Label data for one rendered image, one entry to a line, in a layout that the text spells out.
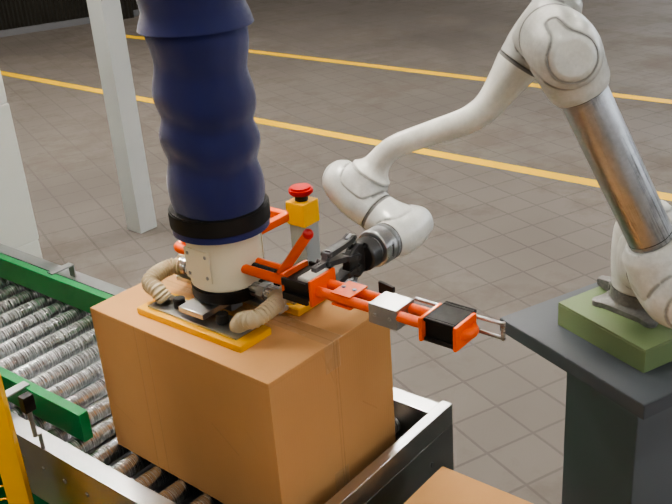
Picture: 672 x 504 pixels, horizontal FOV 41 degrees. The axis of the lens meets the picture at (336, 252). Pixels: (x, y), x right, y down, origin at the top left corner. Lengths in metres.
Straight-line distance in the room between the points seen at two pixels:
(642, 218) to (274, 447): 0.90
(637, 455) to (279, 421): 0.97
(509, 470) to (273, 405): 1.40
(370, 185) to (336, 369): 0.44
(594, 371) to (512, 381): 1.35
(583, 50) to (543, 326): 0.86
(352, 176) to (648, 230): 0.67
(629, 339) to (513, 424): 1.16
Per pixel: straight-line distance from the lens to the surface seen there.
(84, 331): 3.09
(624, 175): 1.96
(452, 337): 1.71
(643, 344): 2.23
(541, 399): 3.47
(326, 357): 1.95
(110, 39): 4.90
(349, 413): 2.09
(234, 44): 1.87
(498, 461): 3.16
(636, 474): 2.47
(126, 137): 5.01
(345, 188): 2.15
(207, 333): 2.01
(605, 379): 2.21
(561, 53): 1.79
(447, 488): 2.19
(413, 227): 2.11
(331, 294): 1.86
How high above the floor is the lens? 1.93
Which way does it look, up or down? 24 degrees down
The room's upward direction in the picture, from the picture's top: 4 degrees counter-clockwise
